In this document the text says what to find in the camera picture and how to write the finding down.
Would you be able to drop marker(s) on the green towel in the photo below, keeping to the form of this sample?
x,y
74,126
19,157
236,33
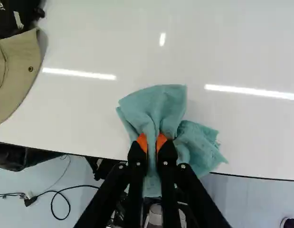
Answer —
x,y
161,104

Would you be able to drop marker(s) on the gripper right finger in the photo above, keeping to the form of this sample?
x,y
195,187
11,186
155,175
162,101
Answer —
x,y
167,154

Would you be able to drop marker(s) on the white table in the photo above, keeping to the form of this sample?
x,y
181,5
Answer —
x,y
146,47

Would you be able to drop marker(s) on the khaki sun hat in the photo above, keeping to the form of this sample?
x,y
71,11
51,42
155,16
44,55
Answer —
x,y
13,71

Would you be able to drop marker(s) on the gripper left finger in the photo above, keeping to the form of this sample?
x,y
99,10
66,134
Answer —
x,y
137,154

